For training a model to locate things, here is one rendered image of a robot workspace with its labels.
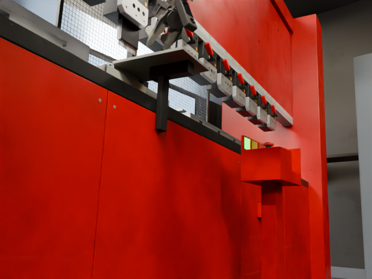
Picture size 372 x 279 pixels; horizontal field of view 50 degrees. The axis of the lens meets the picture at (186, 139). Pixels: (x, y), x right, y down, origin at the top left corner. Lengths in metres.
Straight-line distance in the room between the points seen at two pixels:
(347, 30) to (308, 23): 2.16
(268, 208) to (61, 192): 0.85
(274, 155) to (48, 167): 0.84
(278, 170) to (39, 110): 0.87
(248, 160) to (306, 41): 2.22
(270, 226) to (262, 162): 0.24
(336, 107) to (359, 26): 1.08
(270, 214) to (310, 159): 1.80
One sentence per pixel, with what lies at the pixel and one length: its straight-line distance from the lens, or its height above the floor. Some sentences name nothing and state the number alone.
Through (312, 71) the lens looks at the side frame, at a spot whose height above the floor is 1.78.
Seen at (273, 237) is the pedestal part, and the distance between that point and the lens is 1.53.
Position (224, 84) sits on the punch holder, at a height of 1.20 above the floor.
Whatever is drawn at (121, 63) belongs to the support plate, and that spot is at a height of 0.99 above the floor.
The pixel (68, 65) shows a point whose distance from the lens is 1.00.
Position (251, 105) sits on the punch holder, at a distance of 2.43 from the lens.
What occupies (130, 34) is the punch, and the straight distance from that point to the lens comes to 1.48.
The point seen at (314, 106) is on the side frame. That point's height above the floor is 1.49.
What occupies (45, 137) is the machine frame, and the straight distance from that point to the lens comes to 0.92.
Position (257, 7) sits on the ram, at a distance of 2.84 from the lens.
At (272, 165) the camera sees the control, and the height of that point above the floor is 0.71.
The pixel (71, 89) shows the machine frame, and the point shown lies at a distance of 0.99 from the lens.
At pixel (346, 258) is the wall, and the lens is 5.23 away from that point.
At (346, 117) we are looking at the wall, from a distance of 5.40.
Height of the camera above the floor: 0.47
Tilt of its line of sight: 13 degrees up
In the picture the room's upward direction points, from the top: 2 degrees clockwise
